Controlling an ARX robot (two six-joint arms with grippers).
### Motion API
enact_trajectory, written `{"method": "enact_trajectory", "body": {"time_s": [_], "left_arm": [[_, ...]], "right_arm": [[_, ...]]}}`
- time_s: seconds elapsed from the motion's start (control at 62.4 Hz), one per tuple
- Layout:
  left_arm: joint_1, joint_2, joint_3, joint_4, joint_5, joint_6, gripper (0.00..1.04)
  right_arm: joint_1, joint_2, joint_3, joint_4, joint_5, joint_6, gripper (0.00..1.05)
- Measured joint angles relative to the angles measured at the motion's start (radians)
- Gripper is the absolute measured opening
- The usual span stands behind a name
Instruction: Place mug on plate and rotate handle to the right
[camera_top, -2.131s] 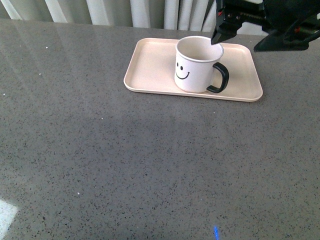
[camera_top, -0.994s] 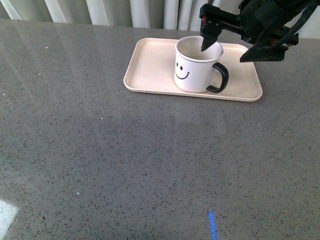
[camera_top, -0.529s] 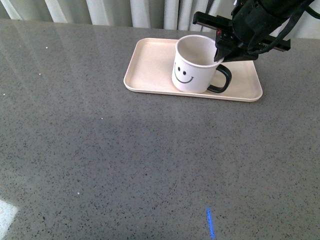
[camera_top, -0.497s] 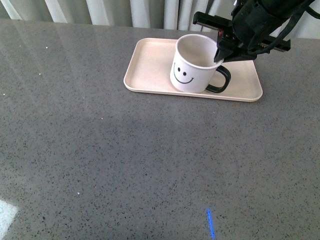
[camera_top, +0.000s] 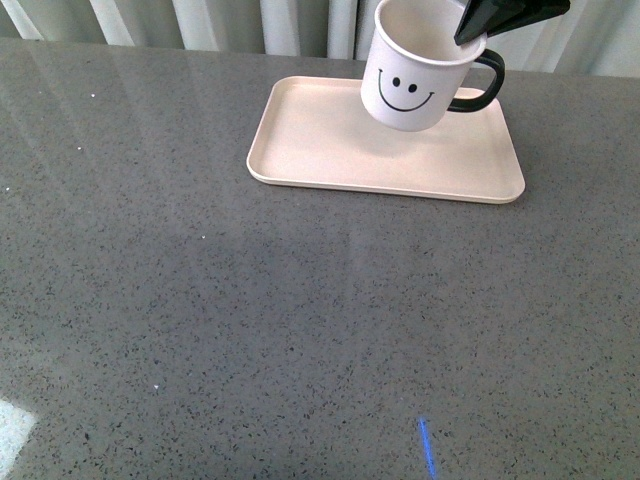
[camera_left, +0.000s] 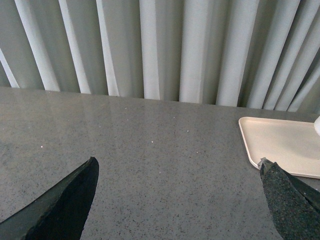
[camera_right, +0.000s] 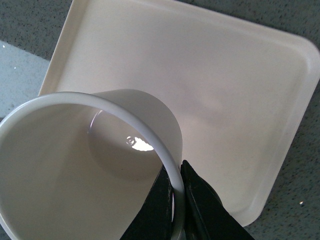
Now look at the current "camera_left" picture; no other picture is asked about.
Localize white smiley mug black handle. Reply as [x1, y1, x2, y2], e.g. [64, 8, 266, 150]
[313, 116, 320, 136]

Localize beige rectangular plastic tray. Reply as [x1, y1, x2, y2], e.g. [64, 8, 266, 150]
[238, 116, 320, 179]

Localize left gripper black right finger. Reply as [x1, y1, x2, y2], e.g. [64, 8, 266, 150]
[258, 157, 320, 240]

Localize grey-white pleated curtain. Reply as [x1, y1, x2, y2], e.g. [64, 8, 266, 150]
[0, 0, 320, 113]

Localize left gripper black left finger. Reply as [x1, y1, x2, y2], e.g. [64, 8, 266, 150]
[0, 157, 99, 240]

